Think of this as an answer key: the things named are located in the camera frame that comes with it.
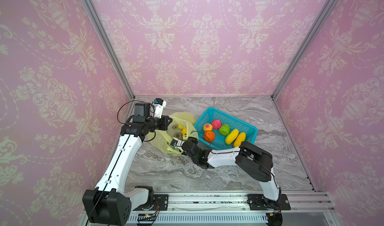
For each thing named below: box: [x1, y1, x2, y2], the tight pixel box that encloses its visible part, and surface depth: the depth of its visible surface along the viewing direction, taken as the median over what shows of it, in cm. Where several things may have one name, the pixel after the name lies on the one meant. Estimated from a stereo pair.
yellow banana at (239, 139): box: [234, 132, 246, 148], surface depth 96 cm
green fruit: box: [218, 123, 231, 136], surface depth 98 cm
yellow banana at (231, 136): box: [225, 128, 239, 145], surface depth 96 cm
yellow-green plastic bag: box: [147, 112, 199, 156], surface depth 80 cm
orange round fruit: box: [203, 130, 216, 143], surface depth 94 cm
